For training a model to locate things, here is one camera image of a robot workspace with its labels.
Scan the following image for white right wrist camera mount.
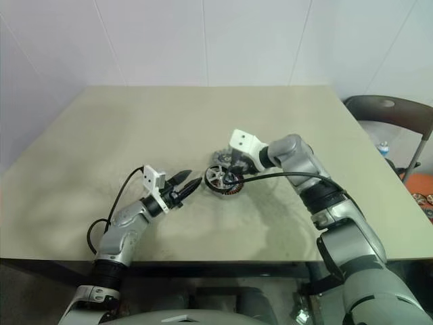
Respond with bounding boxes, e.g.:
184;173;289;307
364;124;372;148
228;128;268;172

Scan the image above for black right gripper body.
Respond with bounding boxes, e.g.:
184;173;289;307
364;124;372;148
231;150;258;175

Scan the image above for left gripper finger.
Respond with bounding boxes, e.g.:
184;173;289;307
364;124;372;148
178;179;202;200
170;170;193;186

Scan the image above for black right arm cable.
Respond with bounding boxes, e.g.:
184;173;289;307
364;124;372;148
235;171;349;197

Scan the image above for orange box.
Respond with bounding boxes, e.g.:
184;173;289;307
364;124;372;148
404;173;433;224

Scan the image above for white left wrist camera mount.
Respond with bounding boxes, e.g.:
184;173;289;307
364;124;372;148
141;165;169;214

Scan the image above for silver motor rotor cap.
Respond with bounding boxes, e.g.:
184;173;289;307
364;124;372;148
203;162;237;191

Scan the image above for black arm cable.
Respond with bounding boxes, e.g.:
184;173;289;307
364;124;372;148
235;171;349;197
86;166;145;255

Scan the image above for dark table front rail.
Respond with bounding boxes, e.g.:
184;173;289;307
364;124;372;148
0;257;311;288

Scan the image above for dark brown folding chair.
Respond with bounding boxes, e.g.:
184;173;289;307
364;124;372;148
342;95;433;186

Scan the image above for silver round motor lid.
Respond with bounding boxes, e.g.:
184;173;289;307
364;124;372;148
211;150;234;167

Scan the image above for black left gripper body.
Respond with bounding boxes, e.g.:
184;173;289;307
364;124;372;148
158;181;185;209

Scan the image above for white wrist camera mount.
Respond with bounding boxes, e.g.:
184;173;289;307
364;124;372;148
228;128;268;172
141;165;169;214

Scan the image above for motor housing with copper windings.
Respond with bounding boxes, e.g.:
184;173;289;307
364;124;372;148
211;179;245;201

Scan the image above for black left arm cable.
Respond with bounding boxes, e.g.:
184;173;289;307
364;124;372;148
86;166;145;255

